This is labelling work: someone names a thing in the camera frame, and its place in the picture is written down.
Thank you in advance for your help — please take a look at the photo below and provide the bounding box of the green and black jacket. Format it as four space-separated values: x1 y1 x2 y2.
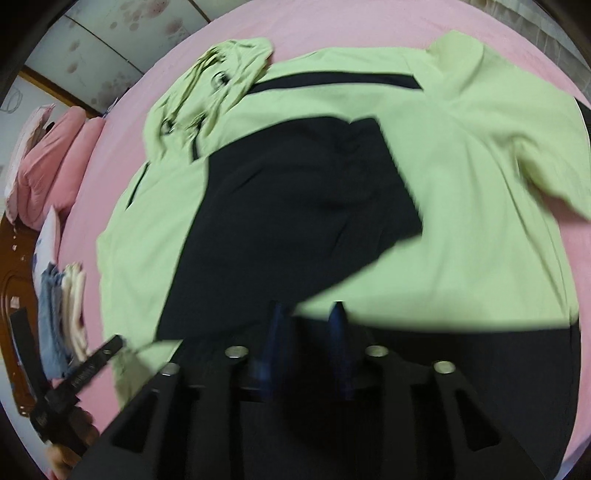
95 31 591 480

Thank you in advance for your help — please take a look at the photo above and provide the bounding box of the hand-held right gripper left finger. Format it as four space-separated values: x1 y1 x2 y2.
85 301 296 480

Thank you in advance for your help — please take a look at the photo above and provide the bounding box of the person's left hand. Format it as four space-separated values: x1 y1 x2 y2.
46 408 100 480

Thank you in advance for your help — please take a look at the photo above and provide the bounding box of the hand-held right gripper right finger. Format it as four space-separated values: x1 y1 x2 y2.
323 301 548 480

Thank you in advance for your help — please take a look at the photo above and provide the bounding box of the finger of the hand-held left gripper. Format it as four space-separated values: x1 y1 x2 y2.
58 335 126 400
9 308 51 398

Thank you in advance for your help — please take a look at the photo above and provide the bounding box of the wooden headboard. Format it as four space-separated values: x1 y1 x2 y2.
0 211 49 418

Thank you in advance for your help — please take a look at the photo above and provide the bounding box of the pink bed sheet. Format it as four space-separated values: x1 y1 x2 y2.
46 0 591 480

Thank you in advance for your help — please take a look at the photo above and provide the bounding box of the white blue printed pillow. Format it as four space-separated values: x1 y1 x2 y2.
33 205 62 278

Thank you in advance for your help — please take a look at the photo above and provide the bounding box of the pale pink pillow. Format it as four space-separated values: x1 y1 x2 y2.
6 103 57 223

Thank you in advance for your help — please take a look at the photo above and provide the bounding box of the pink quilt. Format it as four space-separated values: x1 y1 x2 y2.
18 106 89 230

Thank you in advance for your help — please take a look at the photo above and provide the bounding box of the floral wardrobe door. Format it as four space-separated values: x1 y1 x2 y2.
21 0 214 118

